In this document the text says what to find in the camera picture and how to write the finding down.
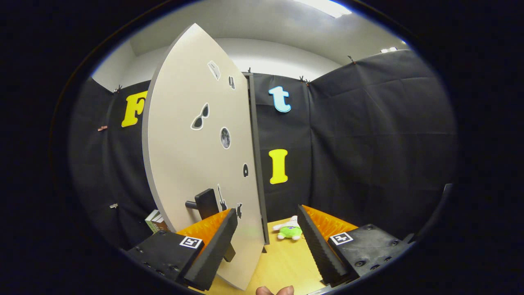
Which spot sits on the black backdrop cloth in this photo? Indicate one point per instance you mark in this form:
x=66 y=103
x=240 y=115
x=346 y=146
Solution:
x=368 y=143

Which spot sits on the grey cabinet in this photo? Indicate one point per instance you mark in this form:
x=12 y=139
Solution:
x=256 y=164

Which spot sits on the long ceiling light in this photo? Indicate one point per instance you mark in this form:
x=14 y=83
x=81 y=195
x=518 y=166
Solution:
x=325 y=6

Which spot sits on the green white plush toy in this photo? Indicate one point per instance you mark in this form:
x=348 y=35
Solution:
x=290 y=232

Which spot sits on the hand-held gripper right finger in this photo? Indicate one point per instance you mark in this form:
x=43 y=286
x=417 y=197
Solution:
x=317 y=246

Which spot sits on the dark curved frame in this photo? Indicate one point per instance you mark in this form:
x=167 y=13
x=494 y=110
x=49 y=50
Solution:
x=434 y=213

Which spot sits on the green book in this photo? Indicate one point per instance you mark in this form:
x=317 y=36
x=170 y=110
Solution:
x=150 y=221

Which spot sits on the small ceiling light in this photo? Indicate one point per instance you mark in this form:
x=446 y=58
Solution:
x=389 y=49

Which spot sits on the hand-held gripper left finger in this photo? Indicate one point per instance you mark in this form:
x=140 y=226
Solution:
x=215 y=250

